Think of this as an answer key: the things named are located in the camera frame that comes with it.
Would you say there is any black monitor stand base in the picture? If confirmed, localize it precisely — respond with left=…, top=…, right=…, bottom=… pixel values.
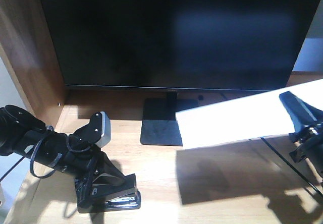
left=140, top=92, right=198, bottom=146

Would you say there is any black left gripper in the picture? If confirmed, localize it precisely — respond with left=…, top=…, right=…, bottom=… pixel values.
left=24, top=129, right=102, bottom=179

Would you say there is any black stapler orange button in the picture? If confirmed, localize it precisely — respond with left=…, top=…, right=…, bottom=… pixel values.
left=74, top=150, right=141, bottom=213

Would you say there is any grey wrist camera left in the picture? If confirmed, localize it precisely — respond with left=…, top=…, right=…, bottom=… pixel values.
left=73, top=111, right=111, bottom=148

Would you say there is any black computer monitor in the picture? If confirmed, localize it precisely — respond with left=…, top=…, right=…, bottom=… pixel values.
left=35, top=0, right=323, bottom=92

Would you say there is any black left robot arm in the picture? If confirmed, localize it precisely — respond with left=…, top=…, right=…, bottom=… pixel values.
left=1, top=105, right=111, bottom=178

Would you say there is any white paper sheet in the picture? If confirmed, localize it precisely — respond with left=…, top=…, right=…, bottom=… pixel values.
left=176, top=80, right=322, bottom=149

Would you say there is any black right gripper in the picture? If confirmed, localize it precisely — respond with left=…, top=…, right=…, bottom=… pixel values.
left=279, top=91, right=322, bottom=178

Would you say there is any black cable right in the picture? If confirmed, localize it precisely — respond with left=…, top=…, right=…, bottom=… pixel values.
left=259, top=137, right=323, bottom=197

